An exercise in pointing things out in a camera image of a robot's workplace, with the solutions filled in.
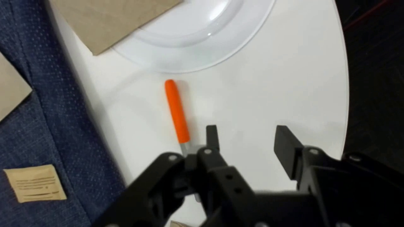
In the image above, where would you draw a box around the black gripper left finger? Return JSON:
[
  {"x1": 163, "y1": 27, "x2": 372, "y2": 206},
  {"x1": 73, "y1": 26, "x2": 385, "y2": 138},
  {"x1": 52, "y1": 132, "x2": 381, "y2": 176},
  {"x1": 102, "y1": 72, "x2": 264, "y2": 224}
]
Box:
[{"x1": 93, "y1": 124, "x2": 254, "y2": 227}]

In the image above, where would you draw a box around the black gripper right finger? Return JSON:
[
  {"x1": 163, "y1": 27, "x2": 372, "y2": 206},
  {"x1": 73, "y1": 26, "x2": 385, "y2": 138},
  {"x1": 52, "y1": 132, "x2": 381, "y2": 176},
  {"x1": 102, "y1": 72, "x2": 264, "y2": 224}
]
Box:
[{"x1": 274, "y1": 124, "x2": 404, "y2": 227}]

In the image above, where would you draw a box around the white plate left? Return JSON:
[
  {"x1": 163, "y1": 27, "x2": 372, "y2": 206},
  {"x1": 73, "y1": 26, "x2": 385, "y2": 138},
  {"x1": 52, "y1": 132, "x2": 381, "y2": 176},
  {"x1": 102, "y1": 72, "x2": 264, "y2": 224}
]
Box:
[{"x1": 112, "y1": 0, "x2": 276, "y2": 75}]

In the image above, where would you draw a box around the blue denim cloth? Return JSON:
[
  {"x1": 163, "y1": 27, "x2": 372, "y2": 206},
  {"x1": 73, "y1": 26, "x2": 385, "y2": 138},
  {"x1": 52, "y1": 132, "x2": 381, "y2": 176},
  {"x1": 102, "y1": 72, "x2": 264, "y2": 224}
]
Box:
[{"x1": 0, "y1": 0, "x2": 127, "y2": 227}]

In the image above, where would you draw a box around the large brown paper napkin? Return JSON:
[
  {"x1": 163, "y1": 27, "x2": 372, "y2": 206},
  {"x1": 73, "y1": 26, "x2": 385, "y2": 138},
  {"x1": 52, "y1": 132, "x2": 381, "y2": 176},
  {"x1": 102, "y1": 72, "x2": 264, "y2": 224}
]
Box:
[{"x1": 48, "y1": 0, "x2": 184, "y2": 57}]

